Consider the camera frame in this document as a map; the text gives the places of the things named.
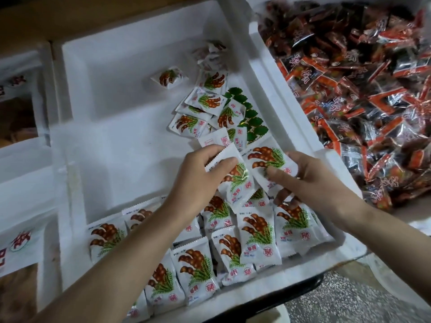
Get person's right hand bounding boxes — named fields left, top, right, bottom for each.
left=264, top=150, right=366, bottom=231

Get person's left hand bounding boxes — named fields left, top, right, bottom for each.
left=165, top=144, right=241, bottom=231

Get white printed snack packet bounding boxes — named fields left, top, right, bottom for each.
left=204, top=142, right=258, bottom=207
left=241, top=144, right=299, bottom=198

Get pile of white printed packets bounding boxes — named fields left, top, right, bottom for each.
left=86, top=40, right=335, bottom=322

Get pile of dark red packets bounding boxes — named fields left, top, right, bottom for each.
left=259, top=0, right=431, bottom=213

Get white bag of orange crisps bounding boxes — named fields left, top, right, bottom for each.
left=0, top=215, right=60, bottom=323
left=0, top=67, right=49, bottom=151

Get person's left forearm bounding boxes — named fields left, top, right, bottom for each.
left=30, top=212, right=199, bottom=323

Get person's right forearm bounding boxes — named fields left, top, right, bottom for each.
left=340, top=201, right=431, bottom=307

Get person's beige trousers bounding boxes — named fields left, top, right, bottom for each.
left=249, top=305, right=292, bottom=323

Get green leaf-pattern sheet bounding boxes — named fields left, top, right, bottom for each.
left=224, top=87, right=272, bottom=145

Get clear round plastic tub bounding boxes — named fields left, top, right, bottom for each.
left=359, top=251, right=431, bottom=308

